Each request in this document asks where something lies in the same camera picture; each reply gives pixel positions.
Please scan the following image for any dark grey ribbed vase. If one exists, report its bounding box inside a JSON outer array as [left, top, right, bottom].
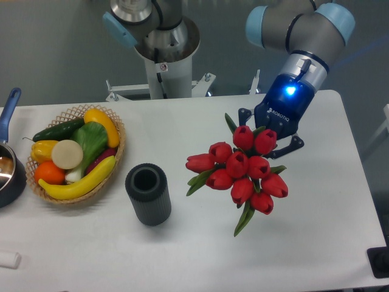
[[125, 163, 171, 226]]

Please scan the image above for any green bok choy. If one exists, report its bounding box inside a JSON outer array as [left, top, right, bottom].
[[65, 122, 108, 184]]

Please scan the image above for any black device at table edge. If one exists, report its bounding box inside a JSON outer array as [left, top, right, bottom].
[[367, 246, 388, 279]]

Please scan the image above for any white frame at right edge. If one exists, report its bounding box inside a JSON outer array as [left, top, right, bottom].
[[362, 104, 388, 157]]

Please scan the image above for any yellow banana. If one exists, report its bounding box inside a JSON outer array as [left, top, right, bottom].
[[38, 156, 116, 201]]

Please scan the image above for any red tulip bouquet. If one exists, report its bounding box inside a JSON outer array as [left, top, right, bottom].
[[185, 114, 289, 235]]

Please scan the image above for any dark red chili pepper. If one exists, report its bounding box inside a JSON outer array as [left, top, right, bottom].
[[85, 148, 117, 175]]

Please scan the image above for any white cylindrical object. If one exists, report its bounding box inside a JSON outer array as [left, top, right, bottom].
[[0, 251, 21, 269]]

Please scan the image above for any green cucumber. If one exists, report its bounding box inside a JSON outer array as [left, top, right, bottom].
[[23, 118, 84, 142]]

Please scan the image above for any beige round disc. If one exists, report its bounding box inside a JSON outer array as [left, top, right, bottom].
[[51, 140, 83, 170]]

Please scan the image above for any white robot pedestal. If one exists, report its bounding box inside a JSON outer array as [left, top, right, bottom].
[[135, 16, 200, 100]]

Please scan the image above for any orange fruit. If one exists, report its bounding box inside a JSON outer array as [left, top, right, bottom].
[[34, 161, 65, 185]]

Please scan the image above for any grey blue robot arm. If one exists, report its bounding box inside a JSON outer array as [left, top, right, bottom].
[[103, 1, 355, 159]]

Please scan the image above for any yellow squash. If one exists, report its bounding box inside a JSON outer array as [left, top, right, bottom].
[[84, 108, 120, 148]]

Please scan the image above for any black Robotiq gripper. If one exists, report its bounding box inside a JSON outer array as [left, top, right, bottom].
[[238, 74, 315, 159]]

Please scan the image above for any white metal base frame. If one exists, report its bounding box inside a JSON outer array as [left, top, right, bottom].
[[105, 69, 261, 102]]

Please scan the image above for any yellow bell pepper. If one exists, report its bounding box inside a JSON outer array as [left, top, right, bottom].
[[30, 140, 58, 164]]

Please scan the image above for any dark pot with blue handle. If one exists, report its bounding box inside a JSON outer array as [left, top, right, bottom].
[[1, 88, 26, 208]]

